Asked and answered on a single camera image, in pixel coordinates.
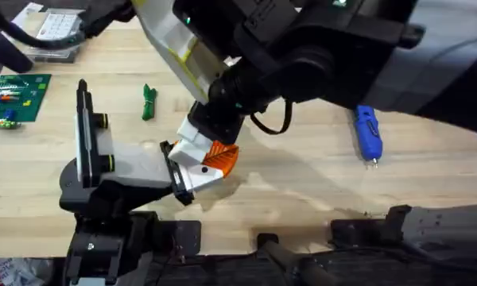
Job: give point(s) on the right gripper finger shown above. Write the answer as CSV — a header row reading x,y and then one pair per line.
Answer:
x,y
195,137

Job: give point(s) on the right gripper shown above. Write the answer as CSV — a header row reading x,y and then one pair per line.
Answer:
x,y
302,59

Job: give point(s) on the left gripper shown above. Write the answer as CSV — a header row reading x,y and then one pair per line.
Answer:
x,y
143,165

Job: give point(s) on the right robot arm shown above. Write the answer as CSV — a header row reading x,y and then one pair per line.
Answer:
x,y
441,59

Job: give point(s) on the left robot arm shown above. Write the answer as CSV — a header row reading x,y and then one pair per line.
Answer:
x,y
103,254

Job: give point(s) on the green toy vegetable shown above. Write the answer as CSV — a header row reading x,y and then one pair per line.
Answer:
x,y
148,103

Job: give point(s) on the left wrist upright plate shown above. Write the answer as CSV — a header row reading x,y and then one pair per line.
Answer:
x,y
88,139

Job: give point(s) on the black cylindrical bar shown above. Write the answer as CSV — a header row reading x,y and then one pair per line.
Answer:
x,y
290,258

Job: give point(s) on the green board with toy blocks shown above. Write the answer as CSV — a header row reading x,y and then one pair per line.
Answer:
x,y
28,95

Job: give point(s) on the clear plastic box, white label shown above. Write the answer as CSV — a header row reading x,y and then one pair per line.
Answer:
x,y
57,29

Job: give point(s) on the black cylinder with yellow label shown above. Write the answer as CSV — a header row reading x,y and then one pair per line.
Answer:
x,y
8,51

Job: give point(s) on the white and red plastic bag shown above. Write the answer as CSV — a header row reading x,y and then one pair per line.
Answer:
x,y
20,274

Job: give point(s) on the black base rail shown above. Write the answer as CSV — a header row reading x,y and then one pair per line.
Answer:
x,y
381,274

